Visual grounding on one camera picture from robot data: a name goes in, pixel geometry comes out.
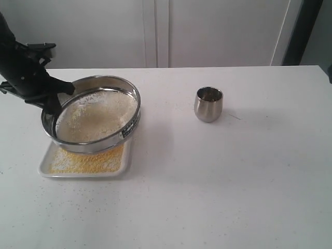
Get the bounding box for white rectangular tray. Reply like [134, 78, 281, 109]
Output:
[38, 140, 132, 178]

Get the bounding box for stainless steel cup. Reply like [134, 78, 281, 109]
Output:
[194, 87, 224, 123]

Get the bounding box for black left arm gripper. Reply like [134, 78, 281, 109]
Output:
[1, 15, 75, 115]

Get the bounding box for yellow millet grains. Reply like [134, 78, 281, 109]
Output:
[49, 145, 125, 174]

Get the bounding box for white coarse grains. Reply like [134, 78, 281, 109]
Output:
[56, 91, 138, 143]

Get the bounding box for white cabinet doors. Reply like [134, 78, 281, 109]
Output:
[1, 1, 302, 68]

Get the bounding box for round steel mesh sieve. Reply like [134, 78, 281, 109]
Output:
[41, 75, 141, 154]

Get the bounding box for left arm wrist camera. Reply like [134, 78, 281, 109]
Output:
[25, 43, 56, 65]

